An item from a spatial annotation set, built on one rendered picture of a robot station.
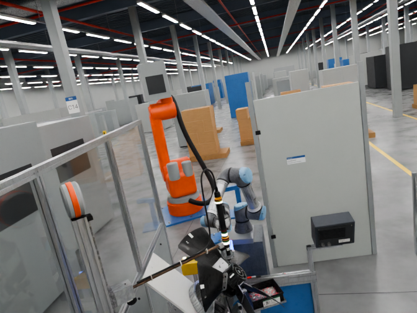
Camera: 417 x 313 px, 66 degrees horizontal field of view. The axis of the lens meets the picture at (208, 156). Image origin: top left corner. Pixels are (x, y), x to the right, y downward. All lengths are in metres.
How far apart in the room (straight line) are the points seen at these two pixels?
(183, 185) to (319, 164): 2.80
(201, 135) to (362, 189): 6.64
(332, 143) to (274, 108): 0.75
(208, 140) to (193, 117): 0.83
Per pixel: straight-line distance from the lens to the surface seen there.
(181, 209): 5.86
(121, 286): 1.72
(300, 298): 2.62
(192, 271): 2.41
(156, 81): 5.60
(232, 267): 1.88
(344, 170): 3.85
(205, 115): 9.75
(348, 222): 2.33
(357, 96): 3.75
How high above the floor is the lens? 2.26
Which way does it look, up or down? 13 degrees down
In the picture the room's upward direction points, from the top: 11 degrees counter-clockwise
